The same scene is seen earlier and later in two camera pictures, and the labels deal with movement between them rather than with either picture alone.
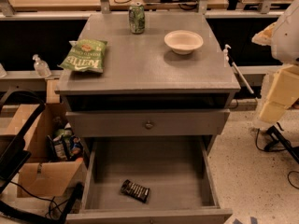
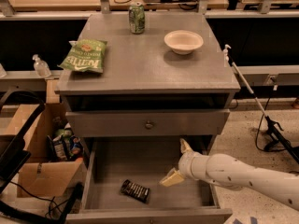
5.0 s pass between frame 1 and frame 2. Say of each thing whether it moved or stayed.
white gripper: moved
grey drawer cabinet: stayed
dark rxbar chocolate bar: stayed
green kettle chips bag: stayed
